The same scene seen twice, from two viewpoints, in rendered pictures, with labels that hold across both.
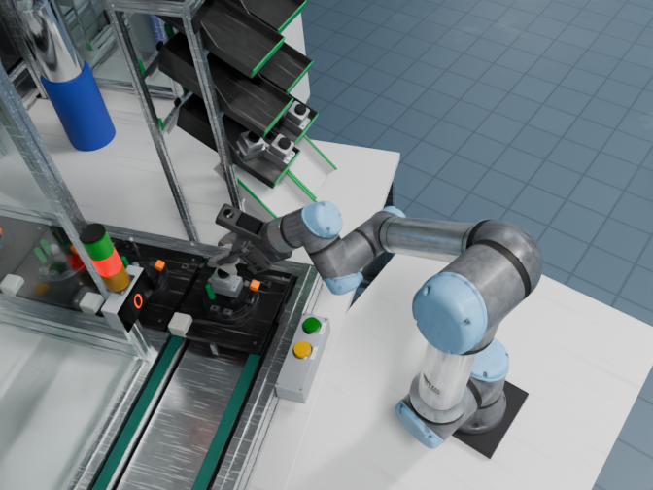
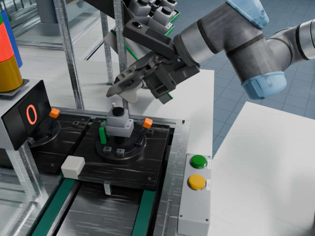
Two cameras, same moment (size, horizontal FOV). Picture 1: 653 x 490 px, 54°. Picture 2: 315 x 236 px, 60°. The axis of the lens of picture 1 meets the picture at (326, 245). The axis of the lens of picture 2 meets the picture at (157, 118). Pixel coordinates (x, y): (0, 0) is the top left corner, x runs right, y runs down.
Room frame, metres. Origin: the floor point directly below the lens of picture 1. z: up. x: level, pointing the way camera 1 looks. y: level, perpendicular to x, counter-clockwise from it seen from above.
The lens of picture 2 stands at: (0.39, 0.27, 1.49)
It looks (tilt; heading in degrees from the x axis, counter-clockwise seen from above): 36 degrees down; 348
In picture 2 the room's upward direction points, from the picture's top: straight up
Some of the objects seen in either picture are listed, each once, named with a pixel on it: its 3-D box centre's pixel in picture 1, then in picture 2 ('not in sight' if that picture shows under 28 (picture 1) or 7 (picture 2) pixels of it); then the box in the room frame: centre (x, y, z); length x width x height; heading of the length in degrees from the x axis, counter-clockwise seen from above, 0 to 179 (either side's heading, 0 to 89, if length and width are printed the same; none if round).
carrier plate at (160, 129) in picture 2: (232, 303); (121, 149); (0.97, 0.25, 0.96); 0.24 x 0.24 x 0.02; 68
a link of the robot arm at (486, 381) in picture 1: (476, 368); not in sight; (0.66, -0.29, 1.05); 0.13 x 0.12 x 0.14; 126
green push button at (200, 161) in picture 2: (311, 326); (198, 162); (0.87, 0.06, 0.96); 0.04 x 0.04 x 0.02
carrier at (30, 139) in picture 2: (138, 271); (33, 124); (1.06, 0.49, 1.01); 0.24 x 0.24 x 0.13; 68
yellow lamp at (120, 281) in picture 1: (114, 274); (2, 71); (0.84, 0.43, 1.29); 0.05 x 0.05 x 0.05
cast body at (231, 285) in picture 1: (222, 279); (115, 120); (0.97, 0.26, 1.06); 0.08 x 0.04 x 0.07; 68
